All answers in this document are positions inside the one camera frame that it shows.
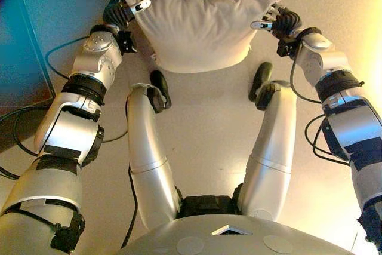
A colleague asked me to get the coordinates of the dark glossy cabinet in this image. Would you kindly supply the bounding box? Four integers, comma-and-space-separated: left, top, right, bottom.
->
0, 0, 57, 118

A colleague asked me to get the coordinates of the silver robot torso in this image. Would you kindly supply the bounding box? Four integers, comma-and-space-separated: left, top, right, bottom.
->
116, 195, 356, 255

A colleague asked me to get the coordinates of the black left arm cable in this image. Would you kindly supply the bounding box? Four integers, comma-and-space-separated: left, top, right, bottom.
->
44, 36, 90, 80

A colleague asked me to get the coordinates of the silver robot leg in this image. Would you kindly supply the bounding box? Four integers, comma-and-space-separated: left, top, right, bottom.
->
237, 61, 298, 223
125, 69, 183, 232

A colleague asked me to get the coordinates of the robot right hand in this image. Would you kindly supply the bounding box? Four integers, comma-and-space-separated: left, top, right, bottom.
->
250, 4, 303, 40

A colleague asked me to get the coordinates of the black torso cable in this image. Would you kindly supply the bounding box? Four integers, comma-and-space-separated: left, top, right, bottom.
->
120, 96, 139, 249

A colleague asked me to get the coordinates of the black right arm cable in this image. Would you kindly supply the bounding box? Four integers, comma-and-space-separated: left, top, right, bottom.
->
289, 54, 350, 167

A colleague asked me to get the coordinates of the white cushion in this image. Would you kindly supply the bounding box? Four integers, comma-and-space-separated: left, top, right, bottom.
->
118, 0, 294, 74

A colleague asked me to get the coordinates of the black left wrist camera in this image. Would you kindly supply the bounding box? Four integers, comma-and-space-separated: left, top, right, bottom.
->
117, 30, 138, 54

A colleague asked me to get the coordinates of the silver robot right leg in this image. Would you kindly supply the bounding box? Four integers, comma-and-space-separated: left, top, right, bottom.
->
237, 61, 298, 223

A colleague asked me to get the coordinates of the black floor cable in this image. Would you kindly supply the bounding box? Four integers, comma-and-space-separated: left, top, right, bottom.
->
0, 104, 41, 181

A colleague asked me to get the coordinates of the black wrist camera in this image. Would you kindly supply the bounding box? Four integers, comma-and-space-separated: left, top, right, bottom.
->
117, 30, 138, 54
276, 38, 300, 58

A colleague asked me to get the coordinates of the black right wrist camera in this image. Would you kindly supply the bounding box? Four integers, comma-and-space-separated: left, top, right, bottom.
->
276, 38, 300, 58

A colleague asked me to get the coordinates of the silver robot left leg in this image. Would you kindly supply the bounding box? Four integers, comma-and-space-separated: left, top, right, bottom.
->
125, 69, 183, 232

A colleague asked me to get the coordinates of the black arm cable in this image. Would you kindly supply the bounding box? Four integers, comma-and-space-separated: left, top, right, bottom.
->
289, 54, 350, 167
44, 36, 90, 80

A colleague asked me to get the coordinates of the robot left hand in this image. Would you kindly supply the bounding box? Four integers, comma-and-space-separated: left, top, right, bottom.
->
103, 0, 152, 29

